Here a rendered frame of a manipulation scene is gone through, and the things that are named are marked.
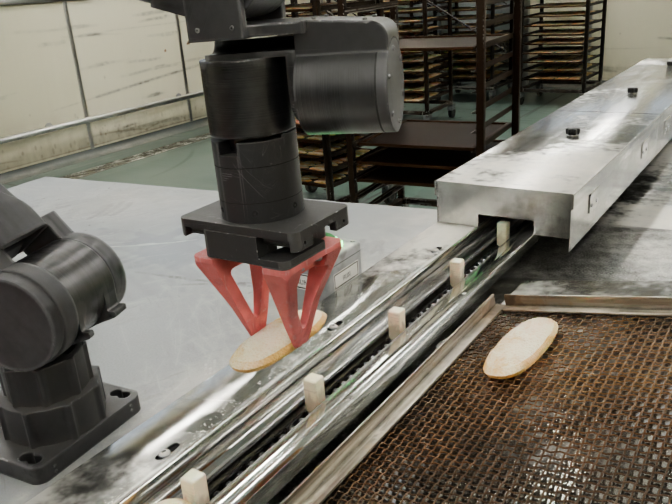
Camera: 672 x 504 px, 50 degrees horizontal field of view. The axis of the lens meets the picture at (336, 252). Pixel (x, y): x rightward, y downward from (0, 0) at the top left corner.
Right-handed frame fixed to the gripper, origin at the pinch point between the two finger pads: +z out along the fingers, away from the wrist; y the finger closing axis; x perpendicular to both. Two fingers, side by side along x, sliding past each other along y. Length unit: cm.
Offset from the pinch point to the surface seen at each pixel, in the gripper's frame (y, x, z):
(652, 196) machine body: -11, -81, 12
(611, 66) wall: 144, -700, 74
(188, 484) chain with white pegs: 0.4, 10.4, 6.7
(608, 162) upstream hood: -8, -61, 2
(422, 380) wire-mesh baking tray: -9.1, -4.9, 4.6
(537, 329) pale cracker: -15.1, -12.8, 2.9
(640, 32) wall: 120, -700, 43
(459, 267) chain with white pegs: 0.1, -31.7, 7.2
